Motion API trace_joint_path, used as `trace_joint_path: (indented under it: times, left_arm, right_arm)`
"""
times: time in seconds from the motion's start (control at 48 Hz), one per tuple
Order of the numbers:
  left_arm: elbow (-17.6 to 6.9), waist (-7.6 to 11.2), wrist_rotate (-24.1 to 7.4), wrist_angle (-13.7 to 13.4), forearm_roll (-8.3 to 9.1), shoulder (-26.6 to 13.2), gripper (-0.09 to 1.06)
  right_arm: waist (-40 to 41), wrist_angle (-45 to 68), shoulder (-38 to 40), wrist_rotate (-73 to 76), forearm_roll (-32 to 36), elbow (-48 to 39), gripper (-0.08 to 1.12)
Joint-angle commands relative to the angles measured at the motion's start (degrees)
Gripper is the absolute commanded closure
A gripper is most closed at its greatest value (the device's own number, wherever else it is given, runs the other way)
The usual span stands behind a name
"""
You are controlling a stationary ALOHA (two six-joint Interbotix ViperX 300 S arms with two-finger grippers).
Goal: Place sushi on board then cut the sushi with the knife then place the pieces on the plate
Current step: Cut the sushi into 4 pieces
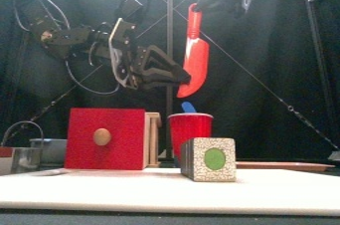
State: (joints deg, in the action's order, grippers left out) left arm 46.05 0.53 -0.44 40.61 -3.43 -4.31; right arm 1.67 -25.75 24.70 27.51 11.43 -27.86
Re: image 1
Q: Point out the red toy knife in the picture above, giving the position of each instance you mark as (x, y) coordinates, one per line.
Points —
(196, 58)

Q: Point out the black slanted frame pole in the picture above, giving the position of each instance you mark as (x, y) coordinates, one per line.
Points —
(316, 43)

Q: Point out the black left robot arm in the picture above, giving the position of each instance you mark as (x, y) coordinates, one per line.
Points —
(67, 38)

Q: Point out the red box with wooden knob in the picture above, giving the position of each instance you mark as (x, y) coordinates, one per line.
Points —
(106, 137)

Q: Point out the red plastic cup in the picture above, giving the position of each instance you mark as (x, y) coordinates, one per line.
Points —
(188, 132)

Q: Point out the toy sushi roll block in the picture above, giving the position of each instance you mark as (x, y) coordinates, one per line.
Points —
(212, 159)

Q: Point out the flat brown plate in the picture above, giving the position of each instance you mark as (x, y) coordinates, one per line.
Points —
(283, 166)

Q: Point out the grey plastic container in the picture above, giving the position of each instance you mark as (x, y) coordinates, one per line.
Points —
(54, 151)

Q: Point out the white cutting board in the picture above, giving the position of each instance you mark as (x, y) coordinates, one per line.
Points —
(132, 190)

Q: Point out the vertical metal frame post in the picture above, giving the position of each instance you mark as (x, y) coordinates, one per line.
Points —
(170, 30)

